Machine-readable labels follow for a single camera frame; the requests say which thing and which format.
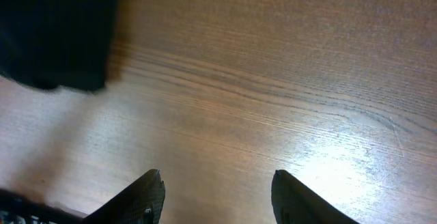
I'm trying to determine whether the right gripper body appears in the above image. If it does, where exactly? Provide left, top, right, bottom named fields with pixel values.
left=1, top=189, right=83, bottom=224

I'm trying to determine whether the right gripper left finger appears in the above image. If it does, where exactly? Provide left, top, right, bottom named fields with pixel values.
left=82, top=169, right=165, bottom=224

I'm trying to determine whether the black t-shirt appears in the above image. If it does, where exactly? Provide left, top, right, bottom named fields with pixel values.
left=1, top=0, right=117, bottom=92

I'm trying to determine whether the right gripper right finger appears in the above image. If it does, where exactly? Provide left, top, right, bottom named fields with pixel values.
left=271, top=169, right=358, bottom=224

